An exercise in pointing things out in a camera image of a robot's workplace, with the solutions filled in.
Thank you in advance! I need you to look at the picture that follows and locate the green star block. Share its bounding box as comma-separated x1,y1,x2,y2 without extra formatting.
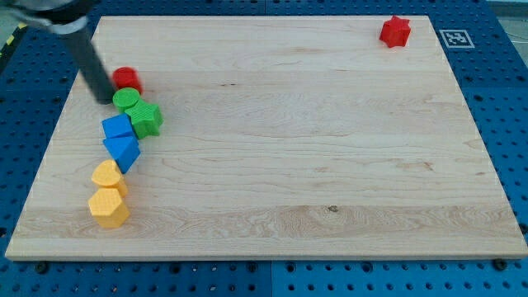
125,100,163,139

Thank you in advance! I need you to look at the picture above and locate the blue triangle block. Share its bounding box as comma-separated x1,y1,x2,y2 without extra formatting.
103,136,141,173

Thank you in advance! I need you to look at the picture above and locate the red star block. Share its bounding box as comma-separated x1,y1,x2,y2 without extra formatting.
379,16,412,48

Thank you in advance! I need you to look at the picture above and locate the blue cube block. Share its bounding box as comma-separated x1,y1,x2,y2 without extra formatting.
101,114,136,139

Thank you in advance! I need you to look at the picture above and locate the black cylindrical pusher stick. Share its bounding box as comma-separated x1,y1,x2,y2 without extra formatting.
61,26,115,105

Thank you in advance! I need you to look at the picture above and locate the red cylinder block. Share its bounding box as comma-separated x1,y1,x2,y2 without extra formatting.
112,67,143,94

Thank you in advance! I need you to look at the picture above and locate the green cylinder block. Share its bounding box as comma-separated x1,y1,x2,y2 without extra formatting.
112,87,140,113

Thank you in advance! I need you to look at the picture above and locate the yellow heart block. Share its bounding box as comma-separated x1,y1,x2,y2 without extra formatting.
91,159,129,197

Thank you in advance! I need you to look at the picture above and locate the white fiducial marker tag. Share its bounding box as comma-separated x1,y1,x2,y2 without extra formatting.
440,29,474,49

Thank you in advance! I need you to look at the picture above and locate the wooden board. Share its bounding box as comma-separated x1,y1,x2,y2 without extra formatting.
6,16,527,261

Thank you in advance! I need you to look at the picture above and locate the yellow hexagon block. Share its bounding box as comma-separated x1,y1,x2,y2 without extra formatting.
88,188,130,229

